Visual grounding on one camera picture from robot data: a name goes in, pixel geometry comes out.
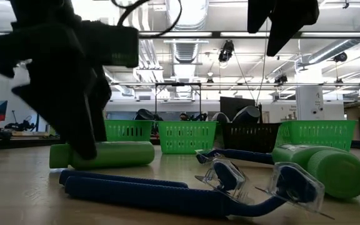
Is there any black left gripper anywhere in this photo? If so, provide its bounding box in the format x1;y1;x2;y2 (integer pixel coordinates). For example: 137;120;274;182
0;20;113;161

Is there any green travel bottle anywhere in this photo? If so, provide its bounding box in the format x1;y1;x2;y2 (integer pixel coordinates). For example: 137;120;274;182
49;141;156;171
271;143;360;200

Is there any blue disposable razor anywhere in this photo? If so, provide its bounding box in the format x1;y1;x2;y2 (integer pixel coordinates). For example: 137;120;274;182
58;157;249;204
64;161;336;219
194;147;276;166

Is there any green plastic basket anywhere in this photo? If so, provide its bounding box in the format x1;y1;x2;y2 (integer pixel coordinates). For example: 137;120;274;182
275;119;358;153
104;119;155;143
157;121;218;155

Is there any black ceiling spotlight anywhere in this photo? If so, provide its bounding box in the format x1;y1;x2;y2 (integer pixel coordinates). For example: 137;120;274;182
273;74;289;85
333;51;349;63

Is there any black monitor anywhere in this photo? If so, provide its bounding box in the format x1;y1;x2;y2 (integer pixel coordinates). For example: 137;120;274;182
219;96;259;123

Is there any black metal rack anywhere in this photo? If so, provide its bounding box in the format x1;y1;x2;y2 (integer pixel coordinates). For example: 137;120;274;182
154;82;203;123

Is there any black plastic basket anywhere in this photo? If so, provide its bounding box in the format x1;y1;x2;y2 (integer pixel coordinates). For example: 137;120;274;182
216;122;283;154

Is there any black overhead camera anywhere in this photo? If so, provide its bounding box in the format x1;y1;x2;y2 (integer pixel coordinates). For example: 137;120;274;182
217;39;236;63

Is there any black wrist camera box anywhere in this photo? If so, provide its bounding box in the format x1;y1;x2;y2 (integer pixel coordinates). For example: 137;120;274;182
82;21;140;68

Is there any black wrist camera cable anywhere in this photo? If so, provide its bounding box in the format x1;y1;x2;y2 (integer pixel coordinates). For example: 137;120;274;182
111;0;183;36

